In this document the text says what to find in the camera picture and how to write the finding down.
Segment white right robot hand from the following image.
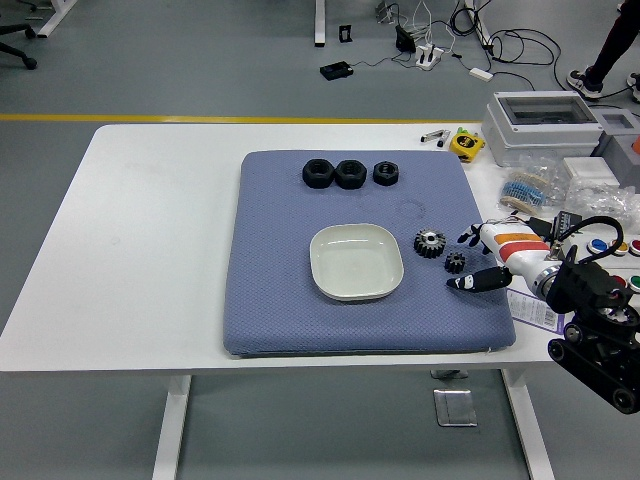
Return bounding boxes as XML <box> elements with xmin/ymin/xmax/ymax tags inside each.
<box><xmin>446</xmin><ymin>222</ymin><xmax>556</xmax><ymax>294</ymax></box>

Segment large dark bevel gear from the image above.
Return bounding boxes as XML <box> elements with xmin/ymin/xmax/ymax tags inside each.
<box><xmin>412</xmin><ymin>228</ymin><xmax>448</xmax><ymax>260</ymax></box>

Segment white square dish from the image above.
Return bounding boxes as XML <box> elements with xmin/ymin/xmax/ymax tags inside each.
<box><xmin>308</xmin><ymin>223</ymin><xmax>405</xmax><ymax>305</ymax></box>

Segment grey three-button control box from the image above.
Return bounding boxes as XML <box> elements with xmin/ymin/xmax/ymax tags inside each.
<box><xmin>584</xmin><ymin>234</ymin><xmax>640</xmax><ymax>262</ymax></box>

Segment small white plastic box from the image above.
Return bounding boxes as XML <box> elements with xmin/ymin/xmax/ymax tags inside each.
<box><xmin>562</xmin><ymin>156</ymin><xmax>619</xmax><ymax>189</ymax></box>

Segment grey junction box clear lid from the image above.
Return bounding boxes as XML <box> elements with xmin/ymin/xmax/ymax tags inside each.
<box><xmin>481</xmin><ymin>90</ymin><xmax>606</xmax><ymax>169</ymax></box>

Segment grey two-button control box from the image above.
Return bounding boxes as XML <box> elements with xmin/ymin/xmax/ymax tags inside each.
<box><xmin>609</xmin><ymin>269</ymin><xmax>640</xmax><ymax>297</ymax></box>

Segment grey box with window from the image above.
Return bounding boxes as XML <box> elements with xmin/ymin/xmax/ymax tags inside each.
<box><xmin>592</xmin><ymin>108</ymin><xmax>640</xmax><ymax>186</ymax></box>

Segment small black hex nut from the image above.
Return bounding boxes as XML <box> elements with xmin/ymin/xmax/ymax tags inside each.
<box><xmin>372</xmin><ymin>160</ymin><xmax>400</xmax><ymax>187</ymax></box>

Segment large black hex nut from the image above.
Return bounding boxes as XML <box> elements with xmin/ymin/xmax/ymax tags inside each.
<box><xmin>333</xmin><ymin>158</ymin><xmax>369</xmax><ymax>190</ymax></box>
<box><xmin>301</xmin><ymin>158</ymin><xmax>335</xmax><ymax>190</ymax></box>

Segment black servo motor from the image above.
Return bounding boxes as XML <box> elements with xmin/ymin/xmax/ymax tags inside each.
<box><xmin>527</xmin><ymin>215</ymin><xmax>556</xmax><ymax>237</ymax></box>

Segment blue resistor tape strip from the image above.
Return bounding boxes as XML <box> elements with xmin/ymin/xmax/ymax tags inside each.
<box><xmin>499</xmin><ymin>169</ymin><xmax>566</xmax><ymax>209</ymax></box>

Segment purple-edged label card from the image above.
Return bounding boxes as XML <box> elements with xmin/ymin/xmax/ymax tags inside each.
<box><xmin>505</xmin><ymin>288</ymin><xmax>566</xmax><ymax>334</ymax></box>

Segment clear plastic parts bag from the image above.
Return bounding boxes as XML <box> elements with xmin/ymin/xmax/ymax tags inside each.
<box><xmin>514</xmin><ymin>152</ymin><xmax>566</xmax><ymax>182</ymax></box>

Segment crumpled clear plastic bag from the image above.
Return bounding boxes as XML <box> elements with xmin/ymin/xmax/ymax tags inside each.
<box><xmin>564</xmin><ymin>177</ymin><xmax>640</xmax><ymax>226</ymax></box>

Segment yellow tape measure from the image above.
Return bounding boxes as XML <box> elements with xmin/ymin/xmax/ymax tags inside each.
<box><xmin>448</xmin><ymin>128</ymin><xmax>487</xmax><ymax>164</ymax></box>

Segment metal floor outlet plate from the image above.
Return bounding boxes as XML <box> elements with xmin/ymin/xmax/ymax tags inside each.
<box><xmin>432</xmin><ymin>388</ymin><xmax>478</xmax><ymax>428</ymax></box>

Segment white table leg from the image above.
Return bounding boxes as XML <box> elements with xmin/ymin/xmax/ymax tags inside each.
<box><xmin>151</xmin><ymin>374</ymin><xmax>193</xmax><ymax>480</ymax></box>
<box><xmin>501</xmin><ymin>369</ymin><xmax>556</xmax><ymax>480</ymax></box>

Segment white power strip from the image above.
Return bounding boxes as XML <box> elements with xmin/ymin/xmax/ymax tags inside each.
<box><xmin>414</xmin><ymin>43</ymin><xmax>444</xmax><ymax>71</ymax></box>

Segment person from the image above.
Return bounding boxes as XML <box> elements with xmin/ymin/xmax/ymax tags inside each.
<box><xmin>566</xmin><ymin>0</ymin><xmax>640</xmax><ymax>105</ymax></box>

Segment slanted white desk leg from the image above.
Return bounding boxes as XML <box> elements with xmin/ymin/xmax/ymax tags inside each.
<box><xmin>463</xmin><ymin>0</ymin><xmax>495</xmax><ymax>50</ymax></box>

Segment black charger device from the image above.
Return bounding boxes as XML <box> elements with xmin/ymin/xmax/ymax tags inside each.
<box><xmin>394</xmin><ymin>24</ymin><xmax>416</xmax><ymax>54</ymax></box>

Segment blue-grey padded mat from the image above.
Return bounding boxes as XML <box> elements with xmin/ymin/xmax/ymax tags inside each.
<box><xmin>222</xmin><ymin>149</ymin><xmax>517</xmax><ymax>357</ymax></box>

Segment black power adapter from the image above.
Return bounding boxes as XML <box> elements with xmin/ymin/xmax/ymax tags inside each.
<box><xmin>319</xmin><ymin>61</ymin><xmax>355</xmax><ymax>81</ymax></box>

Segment white desk foot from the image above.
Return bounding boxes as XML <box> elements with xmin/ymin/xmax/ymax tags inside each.
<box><xmin>37</xmin><ymin>0</ymin><xmax>79</xmax><ymax>39</ymax></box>

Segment black office chair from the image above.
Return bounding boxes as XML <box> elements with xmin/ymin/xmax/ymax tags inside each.
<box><xmin>0</xmin><ymin>0</ymin><xmax>39</xmax><ymax>70</ymax></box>

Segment black floor cable loop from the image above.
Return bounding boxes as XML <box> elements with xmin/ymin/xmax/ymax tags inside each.
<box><xmin>487</xmin><ymin>27</ymin><xmax>564</xmax><ymax>69</ymax></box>

